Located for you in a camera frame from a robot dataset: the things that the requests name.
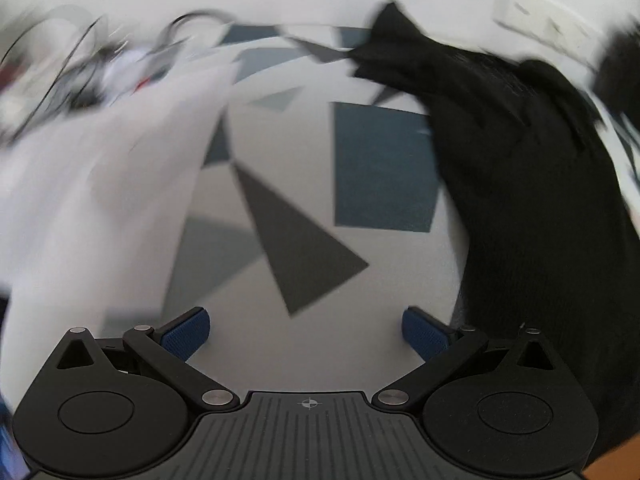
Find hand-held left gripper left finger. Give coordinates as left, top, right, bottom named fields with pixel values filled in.
left=55, top=307, right=237, bottom=413

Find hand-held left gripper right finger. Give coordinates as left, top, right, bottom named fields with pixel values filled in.
left=377, top=306, right=558, bottom=411

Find black knit sweater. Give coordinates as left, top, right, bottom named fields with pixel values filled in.
left=350, top=0, right=640, bottom=461

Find white paper sheets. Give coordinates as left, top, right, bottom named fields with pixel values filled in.
left=0, top=62, right=242, bottom=352

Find bundle of black cables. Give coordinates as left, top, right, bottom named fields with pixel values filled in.
left=0, top=5, right=236, bottom=137

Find white wall power socket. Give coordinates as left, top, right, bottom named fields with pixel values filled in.
left=565, top=15, right=602, bottom=69

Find white wall plate network port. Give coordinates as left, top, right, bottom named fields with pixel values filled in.
left=530, top=0, right=577, bottom=54

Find white wall plate small hole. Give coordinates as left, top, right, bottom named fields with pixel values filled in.
left=492, top=0, right=545, bottom=36

